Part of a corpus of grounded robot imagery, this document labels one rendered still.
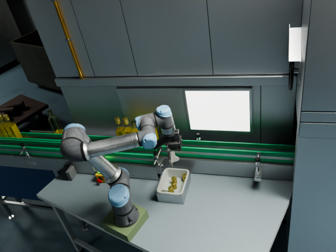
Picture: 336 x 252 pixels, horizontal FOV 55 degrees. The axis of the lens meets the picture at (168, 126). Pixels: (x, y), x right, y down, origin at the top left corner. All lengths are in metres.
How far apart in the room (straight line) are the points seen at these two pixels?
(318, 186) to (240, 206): 0.45
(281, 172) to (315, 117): 0.58
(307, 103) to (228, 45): 0.57
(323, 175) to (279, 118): 0.45
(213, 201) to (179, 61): 0.89
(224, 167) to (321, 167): 0.61
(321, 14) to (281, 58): 0.54
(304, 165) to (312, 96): 0.44
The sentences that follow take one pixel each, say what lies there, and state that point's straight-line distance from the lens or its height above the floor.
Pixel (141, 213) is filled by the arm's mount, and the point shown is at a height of 0.82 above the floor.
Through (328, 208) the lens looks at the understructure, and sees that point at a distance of 2.15.
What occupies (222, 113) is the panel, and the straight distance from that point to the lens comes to 2.14.
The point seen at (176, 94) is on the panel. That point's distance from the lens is 2.12.
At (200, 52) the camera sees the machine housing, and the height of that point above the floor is 1.55.
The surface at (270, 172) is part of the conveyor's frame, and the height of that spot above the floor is 0.82.
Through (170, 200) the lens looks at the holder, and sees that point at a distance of 2.11.
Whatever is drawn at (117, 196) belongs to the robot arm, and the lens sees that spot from 1.85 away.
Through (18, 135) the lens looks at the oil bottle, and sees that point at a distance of 2.87.
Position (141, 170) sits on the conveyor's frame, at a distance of 2.26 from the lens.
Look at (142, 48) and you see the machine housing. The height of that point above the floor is 1.59.
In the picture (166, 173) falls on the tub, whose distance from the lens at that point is 2.23.
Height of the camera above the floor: 2.34
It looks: 35 degrees down
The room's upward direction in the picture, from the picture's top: 11 degrees counter-clockwise
